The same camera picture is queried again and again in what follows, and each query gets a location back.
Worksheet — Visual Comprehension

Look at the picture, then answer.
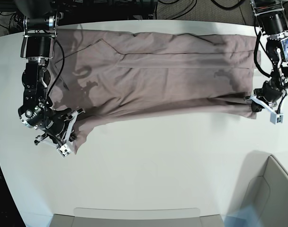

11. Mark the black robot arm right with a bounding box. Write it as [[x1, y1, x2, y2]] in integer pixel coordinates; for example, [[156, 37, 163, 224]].
[[15, 0, 74, 147]]

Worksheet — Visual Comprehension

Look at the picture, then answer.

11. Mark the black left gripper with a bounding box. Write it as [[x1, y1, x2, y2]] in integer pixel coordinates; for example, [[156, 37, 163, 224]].
[[251, 81, 287, 113]]

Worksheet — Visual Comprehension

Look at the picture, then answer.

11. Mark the blue translucent object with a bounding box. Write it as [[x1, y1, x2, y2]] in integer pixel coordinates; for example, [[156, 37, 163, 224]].
[[224, 205, 263, 227]]

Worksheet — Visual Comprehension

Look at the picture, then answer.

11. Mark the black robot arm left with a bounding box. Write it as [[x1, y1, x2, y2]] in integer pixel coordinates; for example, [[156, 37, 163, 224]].
[[250, 0, 288, 114]]

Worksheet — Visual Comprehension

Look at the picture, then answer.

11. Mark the pink T-shirt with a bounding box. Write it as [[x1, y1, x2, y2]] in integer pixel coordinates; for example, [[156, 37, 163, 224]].
[[48, 29, 256, 149]]

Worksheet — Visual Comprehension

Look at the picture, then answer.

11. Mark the grey cardboard box right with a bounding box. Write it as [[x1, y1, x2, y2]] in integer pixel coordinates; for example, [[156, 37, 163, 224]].
[[240, 156, 288, 227]]

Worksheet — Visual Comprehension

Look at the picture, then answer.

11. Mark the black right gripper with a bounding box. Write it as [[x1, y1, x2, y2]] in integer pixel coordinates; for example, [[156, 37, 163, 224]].
[[18, 106, 78, 144]]

